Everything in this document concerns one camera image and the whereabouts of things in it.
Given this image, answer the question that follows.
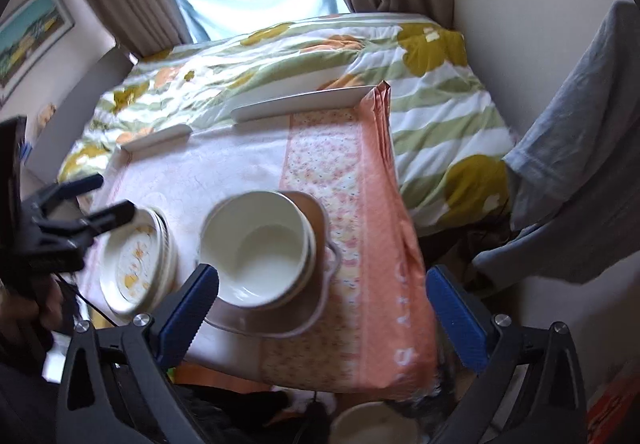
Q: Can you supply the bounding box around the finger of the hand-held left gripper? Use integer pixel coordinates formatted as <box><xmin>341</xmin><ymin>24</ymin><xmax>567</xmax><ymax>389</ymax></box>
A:
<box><xmin>36</xmin><ymin>201</ymin><xmax>136</xmax><ymax>251</ymax></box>
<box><xmin>27</xmin><ymin>174</ymin><xmax>105</xmax><ymax>221</ymax></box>

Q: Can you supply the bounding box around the framed landscape picture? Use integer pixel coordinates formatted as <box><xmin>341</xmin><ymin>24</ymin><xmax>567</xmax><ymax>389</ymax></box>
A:
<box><xmin>0</xmin><ymin>0</ymin><xmax>76</xmax><ymax>90</ymax></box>

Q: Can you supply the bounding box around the black cable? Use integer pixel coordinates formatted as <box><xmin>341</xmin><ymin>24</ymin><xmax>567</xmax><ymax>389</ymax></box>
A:
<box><xmin>55</xmin><ymin>271</ymin><xmax>118</xmax><ymax>327</ymax></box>

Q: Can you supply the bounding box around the pink square baking dish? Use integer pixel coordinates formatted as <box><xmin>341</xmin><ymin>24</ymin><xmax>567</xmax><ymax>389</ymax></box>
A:
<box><xmin>202</xmin><ymin>191</ymin><xmax>342</xmax><ymax>338</ymax></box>

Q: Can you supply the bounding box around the long white rectangular plate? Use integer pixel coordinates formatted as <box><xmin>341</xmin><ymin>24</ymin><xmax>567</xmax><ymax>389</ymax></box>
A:
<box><xmin>231</xmin><ymin>85</ymin><xmax>378</xmax><ymax>123</ymax></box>

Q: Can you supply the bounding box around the small floral plate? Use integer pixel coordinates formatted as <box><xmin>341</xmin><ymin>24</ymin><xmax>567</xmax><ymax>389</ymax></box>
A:
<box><xmin>99</xmin><ymin>208</ymin><xmax>168</xmax><ymax>316</ymax></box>

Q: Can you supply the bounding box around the person's left hand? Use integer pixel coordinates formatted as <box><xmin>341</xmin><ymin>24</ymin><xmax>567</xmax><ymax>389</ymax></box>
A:
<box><xmin>0</xmin><ymin>274</ymin><xmax>63</xmax><ymax>340</ymax></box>

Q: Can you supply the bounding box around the pale pink tablecloth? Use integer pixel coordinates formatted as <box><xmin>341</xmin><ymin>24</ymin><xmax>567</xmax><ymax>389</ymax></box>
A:
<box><xmin>77</xmin><ymin>111</ymin><xmax>301</xmax><ymax>367</ymax></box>

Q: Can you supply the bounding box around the orange floral cloth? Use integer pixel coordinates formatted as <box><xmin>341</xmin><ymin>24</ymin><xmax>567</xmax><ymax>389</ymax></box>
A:
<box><xmin>260</xmin><ymin>80</ymin><xmax>441</xmax><ymax>402</ymax></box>

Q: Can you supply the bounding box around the dark cloth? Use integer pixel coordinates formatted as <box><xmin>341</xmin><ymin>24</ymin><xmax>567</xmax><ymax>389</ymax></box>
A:
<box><xmin>175</xmin><ymin>374</ymin><xmax>313</xmax><ymax>444</ymax></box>

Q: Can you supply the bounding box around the cream round bowl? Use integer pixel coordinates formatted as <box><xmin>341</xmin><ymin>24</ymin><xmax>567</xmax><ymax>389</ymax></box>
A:
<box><xmin>280</xmin><ymin>191</ymin><xmax>319</xmax><ymax>297</ymax></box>

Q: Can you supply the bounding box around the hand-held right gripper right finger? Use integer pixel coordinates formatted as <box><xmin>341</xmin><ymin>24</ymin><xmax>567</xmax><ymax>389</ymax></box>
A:
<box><xmin>425</xmin><ymin>264</ymin><xmax>587</xmax><ymax>444</ymax></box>

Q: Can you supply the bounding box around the short white rectangular plate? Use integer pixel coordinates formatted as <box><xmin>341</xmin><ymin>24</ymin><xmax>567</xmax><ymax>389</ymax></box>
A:
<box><xmin>117</xmin><ymin>124</ymin><xmax>192</xmax><ymax>153</ymax></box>

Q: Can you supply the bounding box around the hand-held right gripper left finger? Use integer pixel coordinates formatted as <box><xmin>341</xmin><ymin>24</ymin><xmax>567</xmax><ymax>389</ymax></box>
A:
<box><xmin>55</xmin><ymin>263</ymin><xmax>221</xmax><ymax>444</ymax></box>

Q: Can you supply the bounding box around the floral blanket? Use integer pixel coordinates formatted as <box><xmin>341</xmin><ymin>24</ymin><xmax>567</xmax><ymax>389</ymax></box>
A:
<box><xmin>57</xmin><ymin>12</ymin><xmax>518</xmax><ymax>237</ymax></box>

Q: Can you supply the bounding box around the large white plate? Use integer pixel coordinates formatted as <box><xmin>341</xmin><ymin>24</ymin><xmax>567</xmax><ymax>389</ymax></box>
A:
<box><xmin>145</xmin><ymin>207</ymin><xmax>176</xmax><ymax>306</ymax></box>

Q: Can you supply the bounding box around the cream ribbed bowl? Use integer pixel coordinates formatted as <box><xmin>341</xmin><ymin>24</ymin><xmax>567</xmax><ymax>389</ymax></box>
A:
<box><xmin>198</xmin><ymin>191</ymin><xmax>313</xmax><ymax>309</ymax></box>

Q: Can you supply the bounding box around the grey garment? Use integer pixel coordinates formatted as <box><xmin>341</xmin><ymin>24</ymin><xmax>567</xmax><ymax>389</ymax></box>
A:
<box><xmin>472</xmin><ymin>0</ymin><xmax>640</xmax><ymax>285</ymax></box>

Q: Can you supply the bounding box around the white bowl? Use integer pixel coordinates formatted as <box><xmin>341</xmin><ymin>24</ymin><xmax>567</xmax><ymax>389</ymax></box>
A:
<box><xmin>330</xmin><ymin>401</ymin><xmax>421</xmax><ymax>444</ymax></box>

